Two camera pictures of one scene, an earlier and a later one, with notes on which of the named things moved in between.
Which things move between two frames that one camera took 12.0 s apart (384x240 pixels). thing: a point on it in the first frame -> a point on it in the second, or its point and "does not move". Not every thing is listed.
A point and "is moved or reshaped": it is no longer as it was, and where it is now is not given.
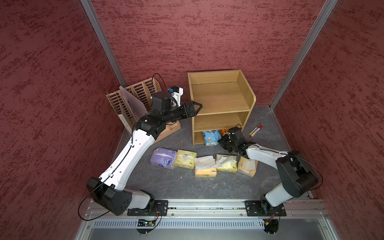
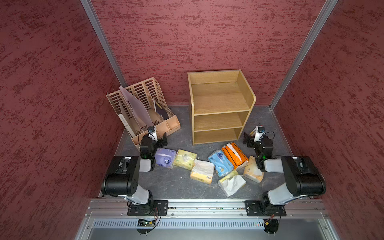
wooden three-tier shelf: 227,97 does not move
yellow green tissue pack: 185,159 does not move
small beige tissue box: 246,166 is moved or reshaped
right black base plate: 264,208 does not move
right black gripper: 222,142 -> 251,140
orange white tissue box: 205,167 is moved or reshaped
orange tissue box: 223,131 -> 235,154
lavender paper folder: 136,107 does not move
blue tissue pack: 212,137 -> 222,167
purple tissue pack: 163,157 does not move
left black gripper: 185,109 -> 160,141
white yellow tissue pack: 226,163 -> 231,184
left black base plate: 158,207 does not move
